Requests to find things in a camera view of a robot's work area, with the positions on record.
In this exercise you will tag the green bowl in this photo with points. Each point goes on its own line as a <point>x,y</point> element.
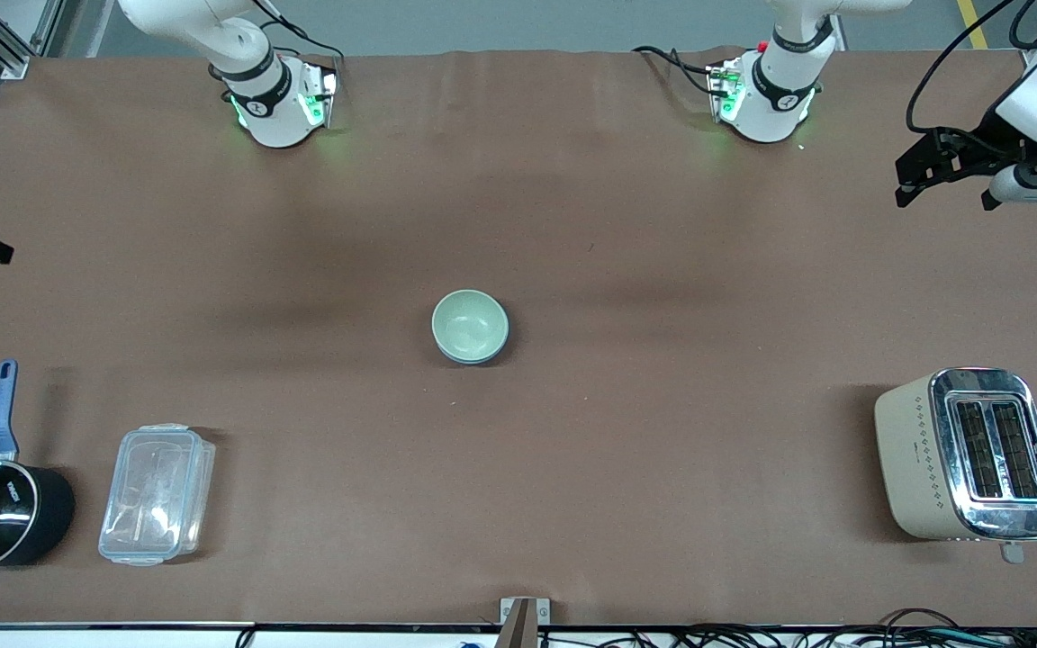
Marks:
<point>470,324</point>

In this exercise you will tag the blue bowl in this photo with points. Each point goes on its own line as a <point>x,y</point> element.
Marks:
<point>475,362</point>

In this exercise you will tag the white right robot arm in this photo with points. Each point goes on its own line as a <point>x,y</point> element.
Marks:
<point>275,121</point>

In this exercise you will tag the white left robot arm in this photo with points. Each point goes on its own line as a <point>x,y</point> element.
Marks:
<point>766,108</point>

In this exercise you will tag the grey base box green light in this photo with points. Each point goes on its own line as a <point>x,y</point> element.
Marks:
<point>316,99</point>
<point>724,90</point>

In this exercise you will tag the beige chrome toaster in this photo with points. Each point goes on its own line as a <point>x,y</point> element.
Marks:
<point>960,454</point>

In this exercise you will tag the clear plastic food container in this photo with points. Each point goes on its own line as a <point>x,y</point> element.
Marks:
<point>157,493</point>

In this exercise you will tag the brown table mat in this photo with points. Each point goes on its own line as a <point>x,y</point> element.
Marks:
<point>518,468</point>

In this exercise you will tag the grey metal bracket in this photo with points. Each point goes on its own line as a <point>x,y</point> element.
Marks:
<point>544,610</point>

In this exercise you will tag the brown wooden post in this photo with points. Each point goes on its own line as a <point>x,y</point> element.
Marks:
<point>518,625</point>

